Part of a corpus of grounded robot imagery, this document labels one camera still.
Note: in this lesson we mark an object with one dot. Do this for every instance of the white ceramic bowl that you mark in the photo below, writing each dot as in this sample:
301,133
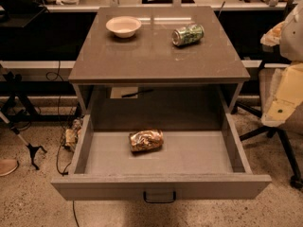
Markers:
123,26

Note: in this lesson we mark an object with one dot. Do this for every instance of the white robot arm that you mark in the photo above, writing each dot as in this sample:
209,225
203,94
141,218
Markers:
288,35

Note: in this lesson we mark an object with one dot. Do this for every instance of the white label with black pen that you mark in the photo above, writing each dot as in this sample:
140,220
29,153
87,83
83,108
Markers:
127,92

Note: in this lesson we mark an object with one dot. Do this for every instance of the grey cabinet with counter top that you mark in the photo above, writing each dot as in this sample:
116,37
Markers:
150,58

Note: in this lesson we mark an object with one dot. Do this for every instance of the tan shoe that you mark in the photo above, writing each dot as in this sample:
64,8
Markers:
7,166

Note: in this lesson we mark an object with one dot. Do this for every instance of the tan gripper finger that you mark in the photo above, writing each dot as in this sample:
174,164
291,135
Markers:
285,94

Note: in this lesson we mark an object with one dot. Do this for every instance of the power strip with plugs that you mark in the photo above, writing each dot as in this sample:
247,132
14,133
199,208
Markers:
72,135

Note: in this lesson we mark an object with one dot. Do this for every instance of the open grey top drawer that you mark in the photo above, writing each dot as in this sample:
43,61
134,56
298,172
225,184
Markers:
201,158

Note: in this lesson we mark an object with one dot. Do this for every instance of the black drawer handle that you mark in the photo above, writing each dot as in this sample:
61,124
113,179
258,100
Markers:
159,198

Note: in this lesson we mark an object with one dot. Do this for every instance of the green soda can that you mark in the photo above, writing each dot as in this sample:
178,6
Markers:
187,34

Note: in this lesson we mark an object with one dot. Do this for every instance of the black tripod stand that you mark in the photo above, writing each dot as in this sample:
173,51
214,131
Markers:
15,92

